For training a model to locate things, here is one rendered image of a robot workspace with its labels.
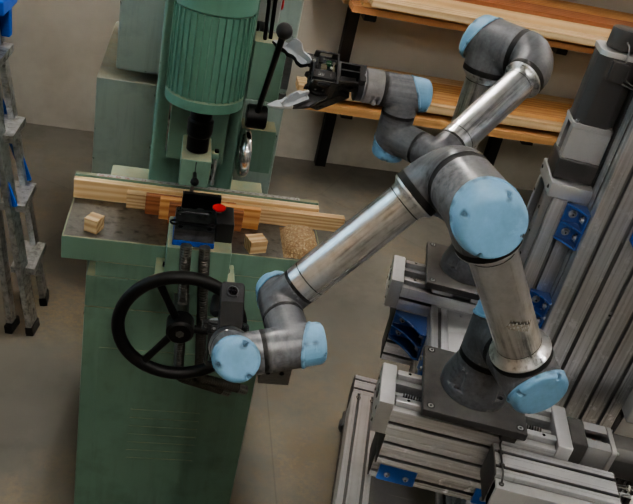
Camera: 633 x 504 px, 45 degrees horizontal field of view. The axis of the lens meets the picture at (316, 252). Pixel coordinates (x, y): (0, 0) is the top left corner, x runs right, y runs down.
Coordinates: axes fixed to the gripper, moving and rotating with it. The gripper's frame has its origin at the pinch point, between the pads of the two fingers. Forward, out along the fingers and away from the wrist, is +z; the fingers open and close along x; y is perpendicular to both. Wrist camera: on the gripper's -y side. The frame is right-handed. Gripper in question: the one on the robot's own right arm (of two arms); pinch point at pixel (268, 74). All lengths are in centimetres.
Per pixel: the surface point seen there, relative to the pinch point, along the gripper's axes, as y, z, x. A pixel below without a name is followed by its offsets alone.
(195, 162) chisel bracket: -21.3, 12.3, 13.9
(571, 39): -145, -161, -124
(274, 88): -26.9, -5.2, -11.0
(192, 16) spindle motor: 4.8, 17.1, -7.4
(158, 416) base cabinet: -64, 13, 69
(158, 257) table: -27.7, 18.0, 35.7
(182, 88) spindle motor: -6.6, 17.3, 3.2
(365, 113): -189, -73, -90
